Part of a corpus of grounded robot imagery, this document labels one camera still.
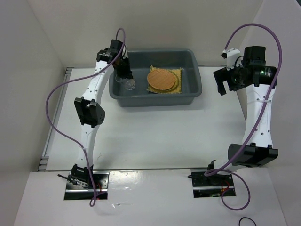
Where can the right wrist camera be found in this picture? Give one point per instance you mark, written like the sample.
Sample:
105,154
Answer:
254,55

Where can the grey plastic bin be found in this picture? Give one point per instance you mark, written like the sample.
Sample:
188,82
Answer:
141,61

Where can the round orange woven plate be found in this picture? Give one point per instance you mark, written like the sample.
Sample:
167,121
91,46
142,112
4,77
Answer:
161,79

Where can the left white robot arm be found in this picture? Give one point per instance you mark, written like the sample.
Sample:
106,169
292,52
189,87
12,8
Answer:
89,111

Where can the clear plastic cup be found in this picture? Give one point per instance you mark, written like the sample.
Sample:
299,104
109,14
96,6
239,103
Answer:
128,82

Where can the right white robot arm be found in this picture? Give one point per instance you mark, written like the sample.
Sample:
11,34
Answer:
256,150

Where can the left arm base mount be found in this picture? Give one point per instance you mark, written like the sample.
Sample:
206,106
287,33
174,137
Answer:
76,190

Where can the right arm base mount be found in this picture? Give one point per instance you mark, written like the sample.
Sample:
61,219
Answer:
213,186

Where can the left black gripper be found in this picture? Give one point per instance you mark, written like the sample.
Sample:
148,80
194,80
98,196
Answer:
128,72

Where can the square bamboo mat tray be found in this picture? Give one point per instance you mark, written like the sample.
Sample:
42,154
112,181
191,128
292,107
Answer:
169,91

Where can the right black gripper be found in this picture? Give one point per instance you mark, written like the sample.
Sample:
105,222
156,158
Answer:
223,74

